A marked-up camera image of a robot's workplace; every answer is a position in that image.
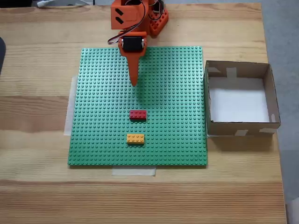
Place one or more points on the yellow lego brick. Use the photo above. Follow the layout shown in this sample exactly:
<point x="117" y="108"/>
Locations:
<point x="135" y="138"/>

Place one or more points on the red lego brick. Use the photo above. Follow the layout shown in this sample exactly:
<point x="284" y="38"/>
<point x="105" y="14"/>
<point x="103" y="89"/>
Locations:
<point x="138" y="114"/>

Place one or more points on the green lego baseplate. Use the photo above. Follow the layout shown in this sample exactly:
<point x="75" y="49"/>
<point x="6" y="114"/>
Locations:
<point x="105" y="105"/>

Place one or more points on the cardboard box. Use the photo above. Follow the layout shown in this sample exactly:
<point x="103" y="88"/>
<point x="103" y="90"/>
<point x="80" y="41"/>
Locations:
<point x="233" y="130"/>

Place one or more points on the long masking tape strip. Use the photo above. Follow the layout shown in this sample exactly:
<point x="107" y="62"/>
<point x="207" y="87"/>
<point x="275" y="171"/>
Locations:
<point x="69" y="112"/>

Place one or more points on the white plug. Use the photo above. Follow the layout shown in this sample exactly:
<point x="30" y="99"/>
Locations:
<point x="43" y="3"/>

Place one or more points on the short masking tape strip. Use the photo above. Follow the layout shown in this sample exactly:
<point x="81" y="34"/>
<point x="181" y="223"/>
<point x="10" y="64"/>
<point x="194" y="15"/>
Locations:
<point x="133" y="172"/>

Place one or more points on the white paper sheet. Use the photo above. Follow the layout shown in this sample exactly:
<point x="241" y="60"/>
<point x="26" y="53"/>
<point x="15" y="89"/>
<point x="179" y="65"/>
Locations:
<point x="238" y="100"/>

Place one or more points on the black rounded object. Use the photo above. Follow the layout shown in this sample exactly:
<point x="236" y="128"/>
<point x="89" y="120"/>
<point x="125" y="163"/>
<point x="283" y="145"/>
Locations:
<point x="2" y="53"/>

